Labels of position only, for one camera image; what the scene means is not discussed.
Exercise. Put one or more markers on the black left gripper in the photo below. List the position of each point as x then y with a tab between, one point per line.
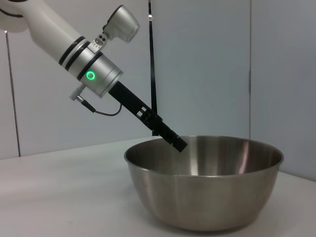
130	101

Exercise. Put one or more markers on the stainless steel mixing bowl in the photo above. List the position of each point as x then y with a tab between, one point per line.
202	192

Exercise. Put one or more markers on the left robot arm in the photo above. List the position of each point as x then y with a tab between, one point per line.
49	32

